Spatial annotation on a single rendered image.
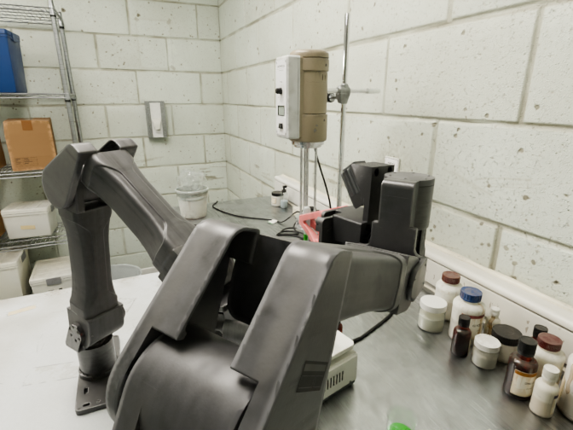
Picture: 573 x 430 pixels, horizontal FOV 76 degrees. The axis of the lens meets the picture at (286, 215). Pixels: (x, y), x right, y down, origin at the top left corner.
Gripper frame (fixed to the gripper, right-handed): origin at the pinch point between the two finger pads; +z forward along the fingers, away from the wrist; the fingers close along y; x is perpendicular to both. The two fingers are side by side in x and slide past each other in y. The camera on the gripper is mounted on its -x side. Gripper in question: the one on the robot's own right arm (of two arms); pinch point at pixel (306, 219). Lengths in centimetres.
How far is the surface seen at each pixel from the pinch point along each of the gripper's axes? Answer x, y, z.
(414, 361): 31.1, -22.2, -9.0
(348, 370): 27.3, -5.7, -6.2
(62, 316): 32, 32, 51
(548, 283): 17, -48, -21
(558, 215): 2, -48, -20
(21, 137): 2, 28, 219
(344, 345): 22.8, -5.7, -5.0
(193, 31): -69, -84, 229
